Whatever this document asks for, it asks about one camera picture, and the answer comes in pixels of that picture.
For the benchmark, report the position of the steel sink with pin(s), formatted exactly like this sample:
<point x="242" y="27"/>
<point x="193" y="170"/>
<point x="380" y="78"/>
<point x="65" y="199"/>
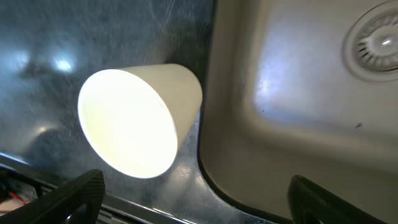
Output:
<point x="295" y="77"/>

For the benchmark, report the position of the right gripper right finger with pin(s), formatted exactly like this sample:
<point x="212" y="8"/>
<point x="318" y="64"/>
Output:
<point x="314" y="205"/>

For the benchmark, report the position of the white cup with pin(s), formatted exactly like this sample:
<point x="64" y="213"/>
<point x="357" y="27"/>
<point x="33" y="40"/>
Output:
<point x="130" y="124"/>

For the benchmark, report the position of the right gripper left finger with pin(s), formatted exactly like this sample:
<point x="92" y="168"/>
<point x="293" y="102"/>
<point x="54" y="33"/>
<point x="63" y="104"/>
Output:
<point x="62" y="199"/>

